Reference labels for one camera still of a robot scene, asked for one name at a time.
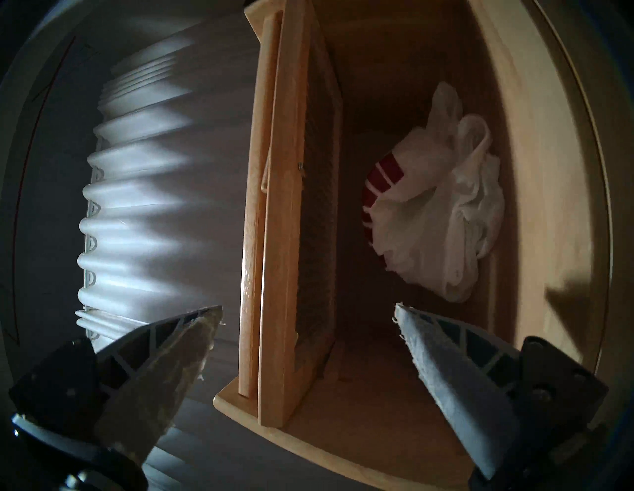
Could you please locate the wooden cabinet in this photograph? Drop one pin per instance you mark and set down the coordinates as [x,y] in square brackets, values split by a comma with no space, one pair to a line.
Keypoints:
[540,173]

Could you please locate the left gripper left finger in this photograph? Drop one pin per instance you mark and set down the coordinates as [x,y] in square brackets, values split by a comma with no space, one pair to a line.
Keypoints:
[143,376]

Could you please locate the white shirt red print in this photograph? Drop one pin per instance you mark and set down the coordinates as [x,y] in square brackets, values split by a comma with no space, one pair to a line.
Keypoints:
[436,213]

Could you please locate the wooden flap door with knob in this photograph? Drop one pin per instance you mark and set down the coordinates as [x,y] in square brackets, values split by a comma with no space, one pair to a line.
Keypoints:
[285,222]

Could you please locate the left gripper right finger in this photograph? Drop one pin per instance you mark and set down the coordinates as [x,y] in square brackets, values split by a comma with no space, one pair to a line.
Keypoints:
[455,381]

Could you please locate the grey curtain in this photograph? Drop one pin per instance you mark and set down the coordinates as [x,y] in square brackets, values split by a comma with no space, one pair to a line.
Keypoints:
[148,198]

